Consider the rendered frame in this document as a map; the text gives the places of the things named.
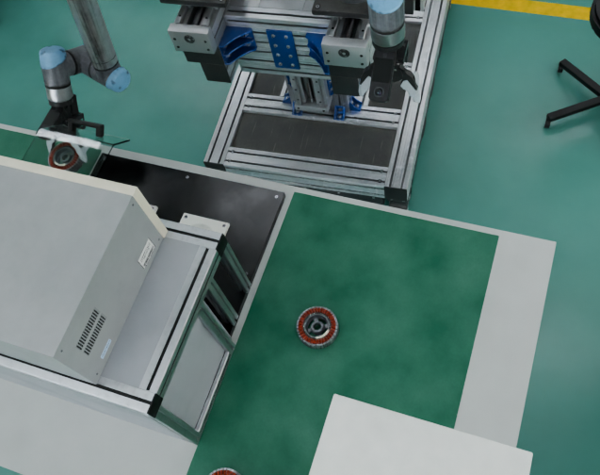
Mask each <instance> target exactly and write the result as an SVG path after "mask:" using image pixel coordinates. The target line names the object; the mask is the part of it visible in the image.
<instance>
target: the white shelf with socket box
mask: <svg viewBox="0 0 600 475"><path fill-rule="evenodd" d="M532 456H533V453H532V452H530V451H526V450H521V449H517V448H515V447H511V446H508V445H505V444H501V443H498V442H495V441H492V440H489V439H486V438H482V437H479V436H476V435H472V434H467V433H464V432H461V431H457V430H454V429H451V428H447V427H445V426H442V425H438V424H435V423H432V422H428V421H425V420H423V419H419V418H413V417H410V416H407V415H403V414H400V413H398V412H394V411H391V410H388V409H384V408H381V407H379V406H375V405H372V404H369V403H365V402H362V401H356V400H354V399H350V398H347V397H344V396H340V395H337V394H334V395H333V397H332V403H331V406H330V409H329V412H328V415H327V418H326V421H325V424H324V427H323V431H322V434H321V437H320V439H319V442H318V446H317V449H316V454H315V457H314V461H313V463H312V466H311V469H310V472H309V475H529V472H530V467H531V461H532Z"/></svg>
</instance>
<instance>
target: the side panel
mask: <svg viewBox="0 0 600 475"><path fill-rule="evenodd" d="M234 348H235V343H234V342H233V341H232V339H231V338H229V336H228V335H227V334H226V332H225V331H224V330H223V328H222V327H221V326H220V324H219V323H218V322H217V320H216V319H215V318H214V316H213V315H212V314H211V312H210V311H209V310H208V308H207V307H206V306H205V304H204V303H203V304H202V307H201V309H200V311H199V314H198V316H197V318H196V320H195V322H194V325H193V327H192V330H191V332H190V335H189V337H188V339H187V342H186V345H185V347H184V350H183V352H182V354H181V357H180V359H179V362H178V364H177V366H176V369H175V371H174V373H173V375H172V378H171V380H170V384H169V386H168V389H167V391H166V393H165V396H164V398H163V401H162V402H161V405H160V407H159V410H158V412H157V415H156V417H155V418H151V417H148V416H146V417H148V418H150V419H152V420H153V421H155V422H156V423H158V424H160V425H161V426H163V427H164V428H166V429H168V430H169V431H171V432H172V433H174V434H176V435H178V436H179V437H181V438H183V439H184V440H185V441H186V442H189V443H193V444H194V445H198V443H199V441H198V440H197V439H198V437H199V438H201V436H202V433H203V429H204V426H205V423H206V421H207V419H208V417H209V414H210V411H211V409H212V406H213V404H214V401H215V398H216V396H217V394H218V391H219V387H220V385H221V382H222V379H223V377H224V374H225V372H226V369H227V367H228V365H229V362H230V359H231V357H232V354H233V350H232V349H234Z"/></svg>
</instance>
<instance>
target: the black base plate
mask: <svg viewBox="0 0 600 475"><path fill-rule="evenodd" d="M97 178H101V179H105V180H109V181H113V182H117V183H122V184H125V185H130V186H134V187H138V189H139V190H140V192H141V193H142V195H143V196H144V198H145V199H146V200H147V202H148V203H149V205H155V206H157V207H158V209H157V211H156V213H155V214H156V215H157V216H158V218H159V219H163V220H167V221H174V222H180V220H181V219H182V217H183V215H184V213H187V214H191V215H195V216H200V217H204V218H207V219H211V220H215V221H223V222H227V223H229V224H230V226H229V229H228V231H227V233H226V236H225V237H226V238H227V241H228V243H229V244H230V246H231V248H232V250H233V252H234V253H235V256H236V258H237V260H238V262H239V263H240V265H241V267H242V269H243V271H245V273H246V275H247V277H248V279H249V280H250V282H251V285H252V282H253V279H254V277H255V274H256V272H257V270H258V267H259V265H260V262H261V260H262V257H263V255H264V252H265V249H266V247H267V245H268V241H269V238H270V236H271V233H272V231H273V228H274V226H275V223H276V220H277V219H278V216H279V214H280V211H281V208H282V206H283V203H284V199H285V193H284V192H280V191H277V190H272V189H267V188H259V187H256V186H251V185H246V184H242V183H237V182H233V181H229V180H224V179H220V178H216V177H211V176H207V175H202V174H198V173H194V172H186V171H181V170H176V169H173V168H168V167H164V166H159V165H155V164H151V163H146V162H142V161H137V160H133V159H129V158H124V157H120V156H112V155H109V156H108V158H107V160H106V161H105V164H104V166H103V168H102V169H101V171H100V173H99V175H98V177H97ZM213 278H214V280H215V281H216V283H217V284H218V286H219V288H220V289H221V291H222V292H223V294H224V295H225V297H226V298H227V300H228V301H229V303H230V304H231V306H232V307H233V309H234V310H235V312H236V313H237V314H238V319H239V316H240V314H241V311H242V308H243V306H244V303H245V301H246V299H247V297H248V294H249V292H248V293H246V292H244V291H243V289H242V291H238V289H237V288H236V286H235V284H234V282H233V281H232V279H231V277H230V276H229V274H228V272H227V271H226V269H225V268H224V267H223V265H222V263H221V262H220V261H219V265H218V267H217V270H216V272H215V275H214V277H213ZM248 289H249V291H250V289H251V287H248ZM204 301H205V303H206V304H207V305H208V307H209V308H210V309H211V311H212V312H213V313H214V315H215V316H216V317H217V319H218V320H219V322H220V323H221V324H222V326H223V327H224V328H225V330H226V331H227V332H228V334H229V335H230V336H231V337H232V335H233V332H234V330H235V327H236V324H235V325H232V324H231V323H230V322H229V324H228V323H225V322H224V320H223V319H222V317H221V316H220V315H219V313H218V312H217V310H216V309H215V307H214V306H213V305H212V304H211V303H210V302H209V300H208V299H207V298H206V296H205V298H204ZM238 319H235V321H236V323H237V321H238Z"/></svg>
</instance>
